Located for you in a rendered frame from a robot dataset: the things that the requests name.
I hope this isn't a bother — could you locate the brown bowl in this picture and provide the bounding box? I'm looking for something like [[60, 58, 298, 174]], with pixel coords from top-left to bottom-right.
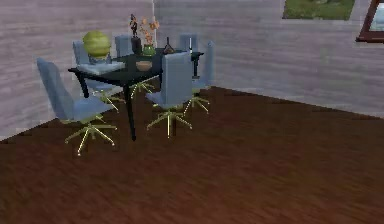
[[135, 60, 153, 72]]

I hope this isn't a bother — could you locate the dark brown bottle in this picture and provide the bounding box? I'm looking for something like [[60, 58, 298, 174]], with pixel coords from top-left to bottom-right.
[[162, 36, 176, 55]]

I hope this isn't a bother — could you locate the black dining table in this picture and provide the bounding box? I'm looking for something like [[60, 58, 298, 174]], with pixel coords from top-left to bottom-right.
[[67, 48, 205, 142]]

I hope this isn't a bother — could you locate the grey glass stand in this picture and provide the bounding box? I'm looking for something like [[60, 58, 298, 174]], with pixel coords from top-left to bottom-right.
[[88, 54, 113, 66]]

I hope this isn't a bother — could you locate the yellow-green round ball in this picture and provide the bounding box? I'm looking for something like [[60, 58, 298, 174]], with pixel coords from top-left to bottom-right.
[[82, 30, 112, 58]]

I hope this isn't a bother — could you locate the blue swivel chair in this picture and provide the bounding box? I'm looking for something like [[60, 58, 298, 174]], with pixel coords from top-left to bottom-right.
[[114, 34, 157, 100], [145, 50, 194, 139], [72, 40, 126, 113], [36, 57, 118, 157], [183, 40, 216, 115]]

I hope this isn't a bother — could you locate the dark figurine on black base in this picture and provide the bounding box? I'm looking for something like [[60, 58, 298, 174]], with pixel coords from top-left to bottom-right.
[[129, 13, 143, 56]]

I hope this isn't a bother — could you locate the green vase with orange flowers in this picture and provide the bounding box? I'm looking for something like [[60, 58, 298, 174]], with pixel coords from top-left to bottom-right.
[[138, 17, 161, 57]]

